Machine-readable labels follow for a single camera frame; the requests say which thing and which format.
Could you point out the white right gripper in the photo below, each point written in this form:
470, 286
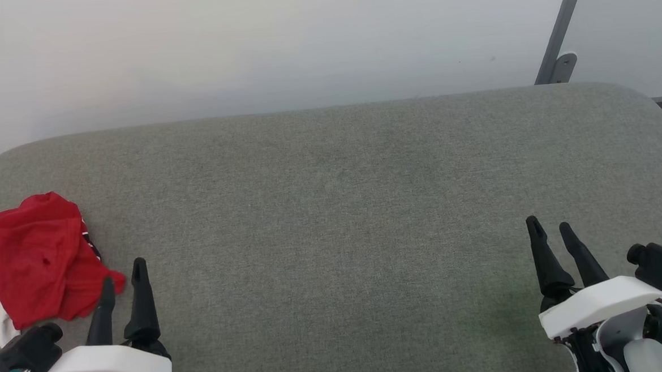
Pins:
603, 305

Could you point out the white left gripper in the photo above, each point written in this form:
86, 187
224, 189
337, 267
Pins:
102, 365

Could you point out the red and white jersey shirt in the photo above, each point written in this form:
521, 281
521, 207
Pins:
34, 258

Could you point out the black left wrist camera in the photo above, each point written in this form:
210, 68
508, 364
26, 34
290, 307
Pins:
28, 349

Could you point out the grey metal pole with bracket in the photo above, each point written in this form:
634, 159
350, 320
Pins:
560, 26

